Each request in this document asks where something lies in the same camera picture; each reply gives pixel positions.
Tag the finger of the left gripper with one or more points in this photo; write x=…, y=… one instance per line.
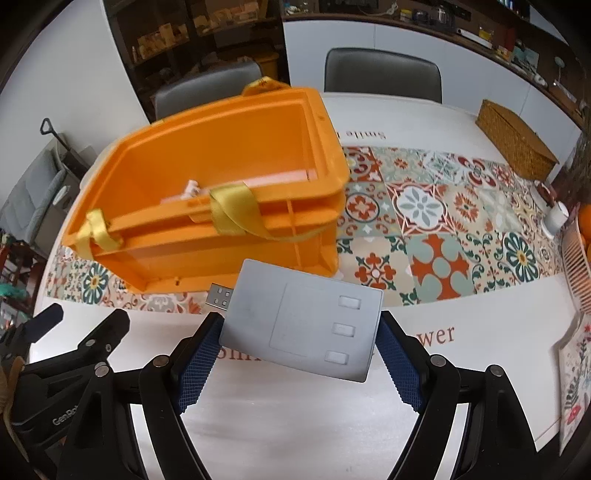
x=97, y=346
x=16, y=341

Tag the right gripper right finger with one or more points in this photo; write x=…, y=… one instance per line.
x=430, y=384

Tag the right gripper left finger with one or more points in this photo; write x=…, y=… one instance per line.
x=168, y=385

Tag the white USB hub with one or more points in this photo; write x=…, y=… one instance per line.
x=307, y=322

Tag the grey sofa armchair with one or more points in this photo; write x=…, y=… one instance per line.
x=38, y=204

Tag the floral paper booklet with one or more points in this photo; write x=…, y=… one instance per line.
x=574, y=369

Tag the patterned tile table runner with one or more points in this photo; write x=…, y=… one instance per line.
x=425, y=226

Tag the small white figurine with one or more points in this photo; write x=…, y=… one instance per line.
x=191, y=190

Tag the white mug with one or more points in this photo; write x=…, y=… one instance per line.
x=554, y=219

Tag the orange foam storage box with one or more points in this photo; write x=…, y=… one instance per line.
x=272, y=179

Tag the woven wicker tissue box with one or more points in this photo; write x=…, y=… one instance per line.
x=521, y=147

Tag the grey dining chair left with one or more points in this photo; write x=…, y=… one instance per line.
x=206, y=87

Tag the grey dining chair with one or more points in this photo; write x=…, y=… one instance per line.
x=206, y=87
x=378, y=72

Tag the dark wooden shelf unit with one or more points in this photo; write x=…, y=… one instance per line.
x=163, y=41

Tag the grey dining chair right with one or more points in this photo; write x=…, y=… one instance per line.
x=378, y=72

